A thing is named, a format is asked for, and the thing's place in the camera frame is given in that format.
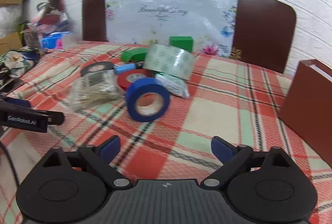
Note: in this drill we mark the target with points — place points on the red tape roll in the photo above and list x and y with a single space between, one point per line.
124 81

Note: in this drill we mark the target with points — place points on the flat cardboard box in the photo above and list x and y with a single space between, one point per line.
9 43

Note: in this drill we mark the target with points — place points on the red box white inside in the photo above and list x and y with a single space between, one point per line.
306 110

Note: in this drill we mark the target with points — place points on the clear bag of rubber bands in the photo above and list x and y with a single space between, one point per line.
93 91

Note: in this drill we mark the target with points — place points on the plaid tablecloth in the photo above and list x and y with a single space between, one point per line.
220 110

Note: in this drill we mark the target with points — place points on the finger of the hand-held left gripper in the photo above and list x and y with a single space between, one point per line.
55 118
16 103

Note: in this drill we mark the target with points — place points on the black tape roll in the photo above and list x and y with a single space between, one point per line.
96 66

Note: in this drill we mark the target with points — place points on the blue tape roll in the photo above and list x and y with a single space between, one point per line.
134 94

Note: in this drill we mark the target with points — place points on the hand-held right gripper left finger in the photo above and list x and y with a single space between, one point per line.
110 149

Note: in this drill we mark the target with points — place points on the clear green-printed tape roll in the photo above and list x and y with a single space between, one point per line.
168 60

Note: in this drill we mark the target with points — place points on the white plastic bag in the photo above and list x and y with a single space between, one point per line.
9 19

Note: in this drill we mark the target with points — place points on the brown chair back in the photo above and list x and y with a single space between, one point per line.
262 27

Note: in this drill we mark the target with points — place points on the blue tissue pack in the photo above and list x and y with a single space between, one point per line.
53 41

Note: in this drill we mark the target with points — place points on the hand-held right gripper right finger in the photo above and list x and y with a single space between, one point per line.
220 150

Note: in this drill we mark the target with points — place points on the blue cylindrical tube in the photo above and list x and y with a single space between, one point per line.
124 68

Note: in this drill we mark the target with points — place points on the floral cloth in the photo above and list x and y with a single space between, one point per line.
15 59

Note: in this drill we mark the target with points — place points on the floral plastic sheet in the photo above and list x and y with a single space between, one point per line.
168 27

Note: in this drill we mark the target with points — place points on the small green box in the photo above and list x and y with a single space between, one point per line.
181 43

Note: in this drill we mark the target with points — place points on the green white printed packet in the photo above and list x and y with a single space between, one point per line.
173 85

